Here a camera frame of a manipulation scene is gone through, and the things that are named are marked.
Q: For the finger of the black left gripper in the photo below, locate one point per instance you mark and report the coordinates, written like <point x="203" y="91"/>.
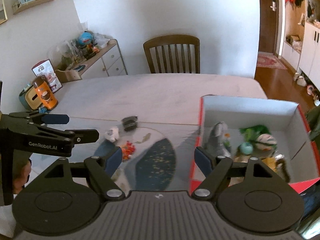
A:
<point x="50" y="136"/>
<point x="42" y="118"/>

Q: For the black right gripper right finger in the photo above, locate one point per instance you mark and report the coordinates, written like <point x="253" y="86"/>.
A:
<point x="215" y="170"/>

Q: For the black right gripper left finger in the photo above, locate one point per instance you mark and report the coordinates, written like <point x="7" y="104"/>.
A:
<point x="99" y="173"/>

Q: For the teal round gadget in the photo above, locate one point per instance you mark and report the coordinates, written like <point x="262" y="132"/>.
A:
<point x="246" y="148"/>

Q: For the green highlighter pen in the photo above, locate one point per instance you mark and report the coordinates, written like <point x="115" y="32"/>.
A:
<point x="251" y="133"/>

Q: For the yellow cardboard box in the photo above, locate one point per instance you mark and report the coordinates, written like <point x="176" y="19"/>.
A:
<point x="268" y="161"/>

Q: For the green white plush ball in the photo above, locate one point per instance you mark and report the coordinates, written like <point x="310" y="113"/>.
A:
<point x="265" y="142"/>

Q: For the brown furry tail keychain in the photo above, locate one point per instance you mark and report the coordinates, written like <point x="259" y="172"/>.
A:
<point x="281" y="170"/>

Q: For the person's left hand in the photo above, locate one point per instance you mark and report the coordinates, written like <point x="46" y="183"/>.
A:
<point x="23" y="177"/>

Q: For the orange cartoon bottle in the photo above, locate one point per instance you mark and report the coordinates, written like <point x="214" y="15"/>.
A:
<point x="44" y="92"/>

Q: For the teal tissue box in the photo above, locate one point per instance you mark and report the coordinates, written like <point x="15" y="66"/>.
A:
<point x="29" y="99"/>

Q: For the red orange plush toy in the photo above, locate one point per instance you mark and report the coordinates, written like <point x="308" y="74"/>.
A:
<point x="128" y="149"/>

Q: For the white plush toy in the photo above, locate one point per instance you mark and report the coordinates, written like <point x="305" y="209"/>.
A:
<point x="112" y="134"/>

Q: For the red white food bag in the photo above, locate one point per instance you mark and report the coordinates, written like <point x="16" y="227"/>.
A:
<point x="45" y="68"/>

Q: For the white drawer sideboard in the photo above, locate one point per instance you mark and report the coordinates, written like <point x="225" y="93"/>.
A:
<point x="107" y="63"/>

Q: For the red cardboard storage box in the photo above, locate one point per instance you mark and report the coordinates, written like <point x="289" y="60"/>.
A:
<point x="286" y="122"/>

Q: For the blue globe toy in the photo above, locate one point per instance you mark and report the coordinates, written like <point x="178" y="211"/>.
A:
<point x="85" y="39"/>

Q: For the red floor rug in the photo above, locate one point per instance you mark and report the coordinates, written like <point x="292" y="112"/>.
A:
<point x="268" y="60"/>

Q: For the brown wooden chair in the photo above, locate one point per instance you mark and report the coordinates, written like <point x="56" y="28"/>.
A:
<point x="176" y="53"/>

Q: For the white shoe cabinet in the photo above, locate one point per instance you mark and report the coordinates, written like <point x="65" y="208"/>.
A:
<point x="301" y="37"/>

